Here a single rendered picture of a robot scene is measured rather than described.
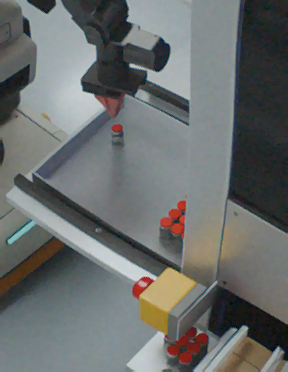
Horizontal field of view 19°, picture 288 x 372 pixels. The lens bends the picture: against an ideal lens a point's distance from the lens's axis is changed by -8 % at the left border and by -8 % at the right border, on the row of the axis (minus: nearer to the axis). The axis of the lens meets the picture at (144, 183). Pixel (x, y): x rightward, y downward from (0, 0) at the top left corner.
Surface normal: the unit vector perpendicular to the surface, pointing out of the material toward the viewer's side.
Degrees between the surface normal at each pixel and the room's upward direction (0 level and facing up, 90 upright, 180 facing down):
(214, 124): 90
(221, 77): 90
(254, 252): 90
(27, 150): 0
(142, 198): 0
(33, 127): 0
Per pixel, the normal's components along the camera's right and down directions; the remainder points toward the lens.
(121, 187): 0.00, -0.68
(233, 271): -0.61, 0.58
